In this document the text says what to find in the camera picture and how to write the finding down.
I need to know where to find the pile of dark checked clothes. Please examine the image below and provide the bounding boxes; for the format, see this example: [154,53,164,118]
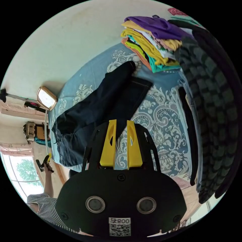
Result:
[167,8,239,204]

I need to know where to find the bed with blue printed sheet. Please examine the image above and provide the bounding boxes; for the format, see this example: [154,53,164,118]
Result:
[47,43,201,191]

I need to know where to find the pink curtain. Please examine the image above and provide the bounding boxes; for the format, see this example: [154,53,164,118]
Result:
[0,143,34,157]

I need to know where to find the person's left hand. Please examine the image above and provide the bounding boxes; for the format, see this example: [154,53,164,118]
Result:
[44,162,55,173]

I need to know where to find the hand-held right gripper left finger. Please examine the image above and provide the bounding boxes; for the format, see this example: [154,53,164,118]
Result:
[100,119,116,168]

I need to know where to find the window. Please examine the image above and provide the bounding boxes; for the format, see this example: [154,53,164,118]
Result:
[0,152,44,199]

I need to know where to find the pile of colourful folded clothes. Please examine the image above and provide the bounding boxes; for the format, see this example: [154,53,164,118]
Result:
[120,16,183,74]

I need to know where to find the cluttered shelf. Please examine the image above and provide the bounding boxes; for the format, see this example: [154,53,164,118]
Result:
[23,122,52,149]

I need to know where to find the black pants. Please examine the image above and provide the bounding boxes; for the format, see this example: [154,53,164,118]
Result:
[51,61,154,168]

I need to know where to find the person's left forearm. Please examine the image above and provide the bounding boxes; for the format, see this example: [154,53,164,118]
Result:
[43,170,58,199]

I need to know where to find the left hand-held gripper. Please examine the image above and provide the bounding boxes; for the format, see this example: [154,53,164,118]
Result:
[43,153,52,167]

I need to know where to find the person's body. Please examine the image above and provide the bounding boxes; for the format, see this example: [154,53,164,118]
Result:
[26,193,81,234]

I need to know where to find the gold-framed mirror on white stand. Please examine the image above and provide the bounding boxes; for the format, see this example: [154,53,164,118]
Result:
[36,86,58,154]

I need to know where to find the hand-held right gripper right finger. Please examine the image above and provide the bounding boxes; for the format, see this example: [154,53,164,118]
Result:
[127,120,143,170]

